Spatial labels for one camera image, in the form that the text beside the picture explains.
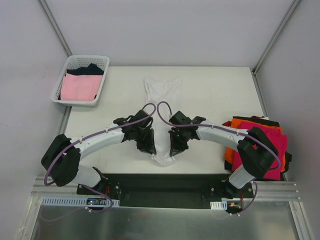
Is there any white t shirt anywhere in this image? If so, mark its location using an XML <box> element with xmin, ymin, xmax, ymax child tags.
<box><xmin>143</xmin><ymin>77</ymin><xmax>183</xmax><ymax>167</ymax></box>

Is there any red t shirt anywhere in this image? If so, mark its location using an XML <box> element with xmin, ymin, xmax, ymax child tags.
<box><xmin>222</xmin><ymin>116</ymin><xmax>263</xmax><ymax>129</ymax></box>

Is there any black t shirt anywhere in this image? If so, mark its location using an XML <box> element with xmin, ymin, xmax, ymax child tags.
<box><xmin>223</xmin><ymin>115</ymin><xmax>293</xmax><ymax>176</ymax></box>

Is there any white plastic laundry basket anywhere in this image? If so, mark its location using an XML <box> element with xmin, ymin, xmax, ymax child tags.
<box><xmin>50</xmin><ymin>54</ymin><xmax>110</xmax><ymax>107</ymax></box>

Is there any magenta t shirt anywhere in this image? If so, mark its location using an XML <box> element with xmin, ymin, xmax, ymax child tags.
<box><xmin>224</xmin><ymin>121</ymin><xmax>288</xmax><ymax>181</ymax></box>

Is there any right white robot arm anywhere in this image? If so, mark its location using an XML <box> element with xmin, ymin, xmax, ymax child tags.
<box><xmin>168</xmin><ymin>111</ymin><xmax>281</xmax><ymax>199</ymax></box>

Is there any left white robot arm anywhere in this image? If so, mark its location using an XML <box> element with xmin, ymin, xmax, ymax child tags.
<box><xmin>41</xmin><ymin>109</ymin><xmax>156</xmax><ymax>195</ymax></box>

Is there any pink t shirt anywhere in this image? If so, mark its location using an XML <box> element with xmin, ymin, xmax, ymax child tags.
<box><xmin>60</xmin><ymin>73</ymin><xmax>103</xmax><ymax>102</ymax></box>

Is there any navy t shirt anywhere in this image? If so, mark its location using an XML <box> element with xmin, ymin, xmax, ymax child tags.
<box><xmin>66</xmin><ymin>63</ymin><xmax>104</xmax><ymax>76</ymax></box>

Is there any right white cable duct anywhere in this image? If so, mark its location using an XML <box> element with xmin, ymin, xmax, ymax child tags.
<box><xmin>210</xmin><ymin>201</ymin><xmax>228</xmax><ymax>211</ymax></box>

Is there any white cable duct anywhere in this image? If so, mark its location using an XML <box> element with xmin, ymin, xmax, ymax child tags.
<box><xmin>210</xmin><ymin>201</ymin><xmax>228</xmax><ymax>211</ymax></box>
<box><xmin>42</xmin><ymin>196</ymin><xmax>120</xmax><ymax>208</ymax></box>

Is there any aluminium rail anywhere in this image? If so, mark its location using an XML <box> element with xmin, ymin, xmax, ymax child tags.
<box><xmin>30</xmin><ymin>177</ymin><xmax>301</xmax><ymax>202</ymax></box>

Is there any left white cable duct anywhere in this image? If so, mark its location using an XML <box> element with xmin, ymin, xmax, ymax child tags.
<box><xmin>42</xmin><ymin>196</ymin><xmax>120</xmax><ymax>208</ymax></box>

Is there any left aluminium frame post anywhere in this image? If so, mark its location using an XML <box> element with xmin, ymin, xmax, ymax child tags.
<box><xmin>37</xmin><ymin>0</ymin><xmax>73</xmax><ymax>61</ymax></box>

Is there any aluminium frame post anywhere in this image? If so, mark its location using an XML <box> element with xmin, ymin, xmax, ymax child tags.
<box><xmin>37</xmin><ymin>0</ymin><xmax>73</xmax><ymax>61</ymax></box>
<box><xmin>251</xmin><ymin>0</ymin><xmax>302</xmax><ymax>76</ymax></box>

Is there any right aluminium frame post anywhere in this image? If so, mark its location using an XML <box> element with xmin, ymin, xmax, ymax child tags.
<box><xmin>251</xmin><ymin>0</ymin><xmax>302</xmax><ymax>76</ymax></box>

